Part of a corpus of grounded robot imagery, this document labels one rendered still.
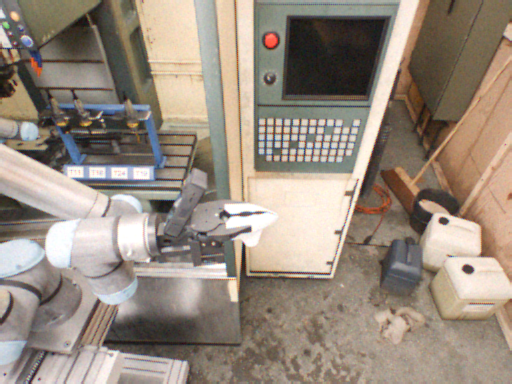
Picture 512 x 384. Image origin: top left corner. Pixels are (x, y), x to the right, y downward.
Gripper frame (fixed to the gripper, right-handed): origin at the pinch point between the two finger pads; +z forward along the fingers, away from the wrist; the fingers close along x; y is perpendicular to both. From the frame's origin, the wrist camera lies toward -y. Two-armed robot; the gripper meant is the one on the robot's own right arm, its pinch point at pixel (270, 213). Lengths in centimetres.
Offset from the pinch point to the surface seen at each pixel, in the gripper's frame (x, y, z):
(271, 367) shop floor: -47, 153, 10
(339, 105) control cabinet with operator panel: -74, 11, 39
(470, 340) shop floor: -47, 153, 131
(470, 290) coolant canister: -57, 117, 123
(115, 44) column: -164, 4, -60
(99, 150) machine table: -130, 51, -74
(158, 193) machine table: -95, 59, -40
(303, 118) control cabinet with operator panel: -77, 17, 26
